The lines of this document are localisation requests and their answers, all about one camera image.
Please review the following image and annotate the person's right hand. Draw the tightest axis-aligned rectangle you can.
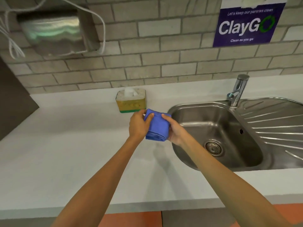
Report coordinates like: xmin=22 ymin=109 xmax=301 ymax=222
xmin=161 ymin=113 xmax=190 ymax=147

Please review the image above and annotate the person's left hand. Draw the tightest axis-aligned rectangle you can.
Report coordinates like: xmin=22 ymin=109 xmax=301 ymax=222
xmin=128 ymin=109 xmax=155 ymax=142

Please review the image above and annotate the blue cloth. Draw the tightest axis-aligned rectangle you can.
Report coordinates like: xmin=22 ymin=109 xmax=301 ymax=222
xmin=144 ymin=109 xmax=172 ymax=142

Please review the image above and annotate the person's right forearm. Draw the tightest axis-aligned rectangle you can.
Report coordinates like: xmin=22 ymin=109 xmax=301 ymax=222
xmin=180 ymin=139 xmax=299 ymax=227

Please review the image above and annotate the person's left forearm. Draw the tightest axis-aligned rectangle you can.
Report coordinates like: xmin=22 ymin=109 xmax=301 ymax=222
xmin=51 ymin=136 xmax=145 ymax=227

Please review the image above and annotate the yellow green tissue box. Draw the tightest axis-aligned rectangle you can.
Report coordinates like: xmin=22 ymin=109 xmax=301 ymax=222
xmin=116 ymin=87 xmax=146 ymax=113

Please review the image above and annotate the sink drain strainer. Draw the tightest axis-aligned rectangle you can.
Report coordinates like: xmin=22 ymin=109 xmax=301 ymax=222
xmin=204 ymin=140 xmax=224 ymax=156

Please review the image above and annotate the stainless steel sink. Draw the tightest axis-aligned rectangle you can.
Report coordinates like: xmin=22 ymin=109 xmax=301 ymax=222
xmin=168 ymin=97 xmax=303 ymax=172

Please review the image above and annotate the chrome faucet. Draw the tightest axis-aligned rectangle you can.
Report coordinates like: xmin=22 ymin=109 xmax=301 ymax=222
xmin=226 ymin=74 xmax=250 ymax=108

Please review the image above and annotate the steel paper towel dispenser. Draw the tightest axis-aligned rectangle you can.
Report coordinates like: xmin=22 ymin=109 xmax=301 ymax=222
xmin=17 ymin=7 xmax=101 ymax=57

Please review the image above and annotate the dark cabinet panel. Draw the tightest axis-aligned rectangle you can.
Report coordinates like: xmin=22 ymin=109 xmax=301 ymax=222
xmin=0 ymin=57 xmax=40 ymax=141

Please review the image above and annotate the white tape strip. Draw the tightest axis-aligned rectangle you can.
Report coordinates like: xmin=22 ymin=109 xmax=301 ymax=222
xmin=241 ymin=0 xmax=267 ymax=8

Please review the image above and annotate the purple wall poster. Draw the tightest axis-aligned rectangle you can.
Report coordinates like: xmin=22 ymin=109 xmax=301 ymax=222
xmin=213 ymin=0 xmax=289 ymax=48

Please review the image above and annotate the white cable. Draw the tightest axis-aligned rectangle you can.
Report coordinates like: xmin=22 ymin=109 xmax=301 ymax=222
xmin=0 ymin=0 xmax=106 ymax=59

